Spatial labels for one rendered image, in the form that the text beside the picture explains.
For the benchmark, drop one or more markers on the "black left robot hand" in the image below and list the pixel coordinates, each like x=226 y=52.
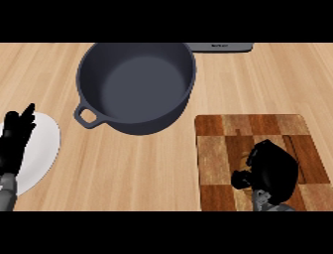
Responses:
x=7 y=152

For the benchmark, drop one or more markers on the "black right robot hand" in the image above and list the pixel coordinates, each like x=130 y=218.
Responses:
x=273 y=170

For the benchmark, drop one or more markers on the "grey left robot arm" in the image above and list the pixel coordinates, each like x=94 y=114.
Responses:
x=1 y=195

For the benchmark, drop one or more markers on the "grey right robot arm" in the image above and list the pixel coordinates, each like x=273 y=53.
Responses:
x=269 y=202

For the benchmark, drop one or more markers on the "checkered wooden cutting board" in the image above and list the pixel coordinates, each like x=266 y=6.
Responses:
x=223 y=155

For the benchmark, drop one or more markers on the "dark grey pot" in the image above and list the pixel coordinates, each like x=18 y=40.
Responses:
x=136 y=87

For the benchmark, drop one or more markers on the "white plate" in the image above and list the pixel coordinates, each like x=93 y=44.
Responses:
x=38 y=155

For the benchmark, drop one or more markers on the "dark grey flat appliance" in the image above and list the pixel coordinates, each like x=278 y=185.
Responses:
x=223 y=47

